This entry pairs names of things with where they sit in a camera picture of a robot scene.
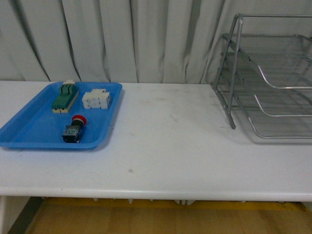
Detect silver mesh tray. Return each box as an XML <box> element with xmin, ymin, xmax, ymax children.
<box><xmin>236</xmin><ymin>35</ymin><xmax>312</xmax><ymax>90</ymax></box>
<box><xmin>217</xmin><ymin>69</ymin><xmax>312</xmax><ymax>139</ymax></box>
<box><xmin>225</xmin><ymin>52</ymin><xmax>312</xmax><ymax>117</ymax></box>

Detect red emergency stop button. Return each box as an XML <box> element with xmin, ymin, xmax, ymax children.
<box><xmin>62</xmin><ymin>115</ymin><xmax>87</xmax><ymax>143</ymax></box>

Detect white circuit breaker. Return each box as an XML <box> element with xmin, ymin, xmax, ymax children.
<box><xmin>82</xmin><ymin>89</ymin><xmax>112</xmax><ymax>109</ymax></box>

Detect blue plastic tray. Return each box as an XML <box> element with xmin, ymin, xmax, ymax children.
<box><xmin>0</xmin><ymin>82</ymin><xmax>122</xmax><ymax>150</ymax></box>

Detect white curtain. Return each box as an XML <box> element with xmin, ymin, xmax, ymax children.
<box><xmin>0</xmin><ymin>0</ymin><xmax>312</xmax><ymax>84</ymax></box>

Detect silver wire rack frame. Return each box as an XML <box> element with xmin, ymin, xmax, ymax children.
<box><xmin>212</xmin><ymin>14</ymin><xmax>312</xmax><ymax>128</ymax></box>

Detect green knife switch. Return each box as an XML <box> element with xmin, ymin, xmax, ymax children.
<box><xmin>51</xmin><ymin>80</ymin><xmax>79</xmax><ymax>114</ymax></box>

